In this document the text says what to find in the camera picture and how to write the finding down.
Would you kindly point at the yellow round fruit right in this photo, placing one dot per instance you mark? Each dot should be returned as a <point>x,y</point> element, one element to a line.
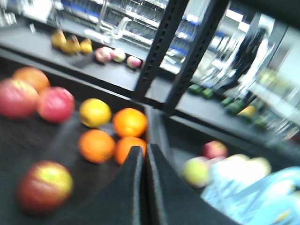
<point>94,113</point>

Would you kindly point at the pink apple on shelf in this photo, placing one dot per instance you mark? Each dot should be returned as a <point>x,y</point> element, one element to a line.
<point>133,62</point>

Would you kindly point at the orange behind red apple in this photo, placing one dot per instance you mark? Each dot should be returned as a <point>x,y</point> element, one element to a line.
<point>33,76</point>

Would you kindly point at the brown yellow pear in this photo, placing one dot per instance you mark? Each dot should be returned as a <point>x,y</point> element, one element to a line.
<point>58,39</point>

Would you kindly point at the red yellow apple front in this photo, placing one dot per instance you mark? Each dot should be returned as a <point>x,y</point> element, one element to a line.
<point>44,188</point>

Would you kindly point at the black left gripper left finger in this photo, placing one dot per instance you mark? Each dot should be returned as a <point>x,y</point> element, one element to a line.
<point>119,202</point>

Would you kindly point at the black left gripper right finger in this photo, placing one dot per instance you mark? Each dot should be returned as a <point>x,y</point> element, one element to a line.
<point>171,200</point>

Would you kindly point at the black perforated steel post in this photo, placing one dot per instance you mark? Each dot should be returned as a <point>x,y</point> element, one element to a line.
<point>204,35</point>
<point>164,36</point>

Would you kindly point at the red apple right of pair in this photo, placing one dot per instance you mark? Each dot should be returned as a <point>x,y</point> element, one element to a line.
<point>55,104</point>

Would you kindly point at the small orange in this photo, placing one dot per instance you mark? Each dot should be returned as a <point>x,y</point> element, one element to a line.
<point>123,146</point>
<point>96,146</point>

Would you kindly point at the large orange far right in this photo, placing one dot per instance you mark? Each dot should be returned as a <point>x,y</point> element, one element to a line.
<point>129,122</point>

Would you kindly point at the light blue plastic basket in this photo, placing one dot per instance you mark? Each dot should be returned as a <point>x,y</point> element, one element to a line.
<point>248,192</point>

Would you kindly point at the red apple of pair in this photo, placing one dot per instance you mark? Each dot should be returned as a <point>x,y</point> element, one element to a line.
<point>18,99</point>
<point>55,104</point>

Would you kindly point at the small orange lower left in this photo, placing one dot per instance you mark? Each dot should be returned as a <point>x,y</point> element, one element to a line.
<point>96,146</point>

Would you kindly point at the small orange lower right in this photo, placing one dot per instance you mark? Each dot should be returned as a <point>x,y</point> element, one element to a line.
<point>123,146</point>

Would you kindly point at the red apple left of pair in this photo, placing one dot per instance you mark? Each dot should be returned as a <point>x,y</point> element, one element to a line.
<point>18,99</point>

